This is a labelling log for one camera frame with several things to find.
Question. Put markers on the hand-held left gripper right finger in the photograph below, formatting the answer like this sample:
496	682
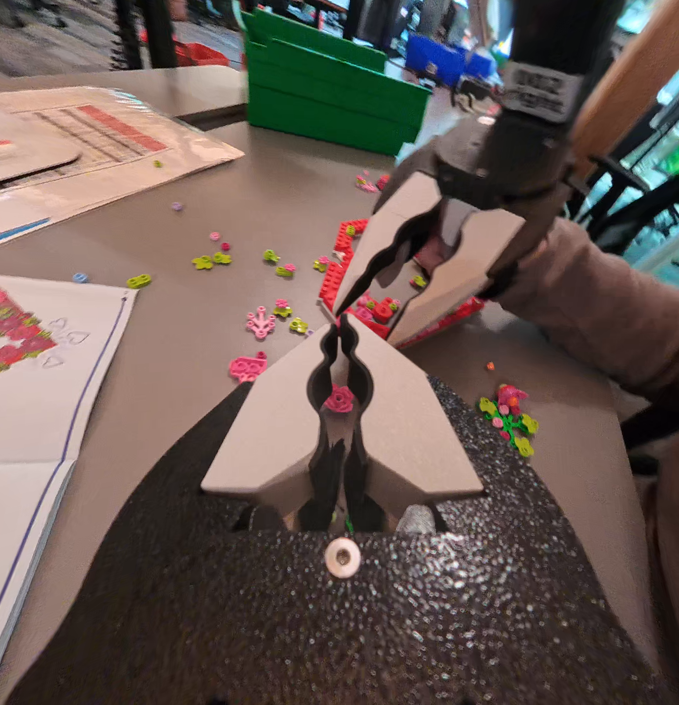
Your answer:
416	440

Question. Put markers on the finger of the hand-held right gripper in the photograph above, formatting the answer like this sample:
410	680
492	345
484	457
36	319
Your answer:
460	275
383	231

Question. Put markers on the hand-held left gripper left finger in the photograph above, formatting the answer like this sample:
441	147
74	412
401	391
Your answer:
262	440

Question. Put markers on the red lego heart frame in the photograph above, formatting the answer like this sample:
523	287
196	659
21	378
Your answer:
335	275

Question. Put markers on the person's right forearm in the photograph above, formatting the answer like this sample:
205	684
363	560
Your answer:
592	308

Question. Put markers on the pink lego heart plate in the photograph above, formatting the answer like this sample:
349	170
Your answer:
248	368

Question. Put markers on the magenta lego rose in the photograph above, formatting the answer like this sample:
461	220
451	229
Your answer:
339	397

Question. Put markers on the green stem lego flower bunch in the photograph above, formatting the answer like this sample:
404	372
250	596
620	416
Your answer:
507	421

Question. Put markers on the lime lego leaf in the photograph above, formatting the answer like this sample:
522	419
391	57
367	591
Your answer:
202	261
298	325
222	257
271	255

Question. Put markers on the plain pink lego branch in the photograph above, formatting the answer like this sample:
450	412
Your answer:
260	323

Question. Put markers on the lime two-hole lego plate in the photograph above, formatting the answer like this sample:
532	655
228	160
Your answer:
139	281

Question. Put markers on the lego instruction booklet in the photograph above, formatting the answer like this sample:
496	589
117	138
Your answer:
42	413

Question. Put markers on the person's right hand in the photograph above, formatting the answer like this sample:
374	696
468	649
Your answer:
436	254

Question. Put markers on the black tripod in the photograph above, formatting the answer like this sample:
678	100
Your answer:
614	170

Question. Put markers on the blue plastic bin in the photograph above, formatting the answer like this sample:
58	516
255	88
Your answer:
433	55

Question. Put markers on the stacked green plastic bins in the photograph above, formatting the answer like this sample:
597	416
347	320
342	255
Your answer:
328	99

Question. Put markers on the wooden beam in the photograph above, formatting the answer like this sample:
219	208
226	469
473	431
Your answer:
637	82

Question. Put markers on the red plastic bins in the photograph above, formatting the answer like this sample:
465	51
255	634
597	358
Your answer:
201	55

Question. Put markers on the black metal rack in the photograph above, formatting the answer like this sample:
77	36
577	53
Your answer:
157	33

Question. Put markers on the white flat stand base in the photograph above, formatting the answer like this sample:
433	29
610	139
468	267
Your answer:
20	159

